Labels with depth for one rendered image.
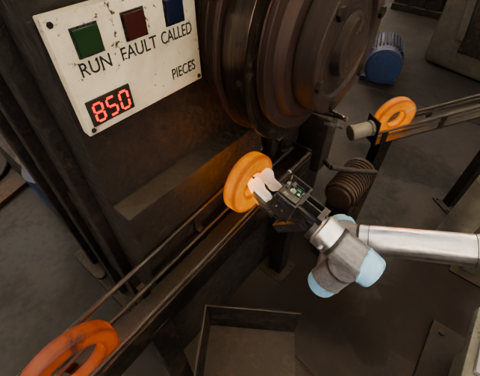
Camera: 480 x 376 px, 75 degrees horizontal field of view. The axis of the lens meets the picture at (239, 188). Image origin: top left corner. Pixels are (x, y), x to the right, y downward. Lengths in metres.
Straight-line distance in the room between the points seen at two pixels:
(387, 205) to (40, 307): 1.84
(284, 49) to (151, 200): 0.40
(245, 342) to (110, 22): 0.69
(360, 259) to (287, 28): 0.46
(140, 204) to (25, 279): 1.22
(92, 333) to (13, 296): 1.16
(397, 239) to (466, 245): 0.13
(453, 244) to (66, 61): 0.81
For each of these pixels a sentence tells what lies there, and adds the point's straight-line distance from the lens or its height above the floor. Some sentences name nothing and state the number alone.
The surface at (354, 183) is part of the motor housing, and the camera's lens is 1.26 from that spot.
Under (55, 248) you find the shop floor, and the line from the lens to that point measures 1.88.
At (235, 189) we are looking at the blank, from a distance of 0.70.
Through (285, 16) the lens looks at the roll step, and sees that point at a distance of 0.59.
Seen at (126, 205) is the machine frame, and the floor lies 0.87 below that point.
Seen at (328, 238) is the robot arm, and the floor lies 0.83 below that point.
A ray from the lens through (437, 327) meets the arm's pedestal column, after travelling 1.66.
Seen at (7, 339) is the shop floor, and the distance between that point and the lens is 1.73.
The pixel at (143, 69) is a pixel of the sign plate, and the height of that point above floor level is 1.13.
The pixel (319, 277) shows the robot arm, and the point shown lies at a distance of 0.78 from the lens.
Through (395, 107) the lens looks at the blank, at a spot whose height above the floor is 0.76.
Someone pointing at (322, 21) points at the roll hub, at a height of 1.19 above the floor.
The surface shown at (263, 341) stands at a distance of 0.81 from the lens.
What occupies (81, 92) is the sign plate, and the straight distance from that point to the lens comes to 0.54.
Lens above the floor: 1.38
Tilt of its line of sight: 47 degrees down
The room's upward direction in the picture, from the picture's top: straight up
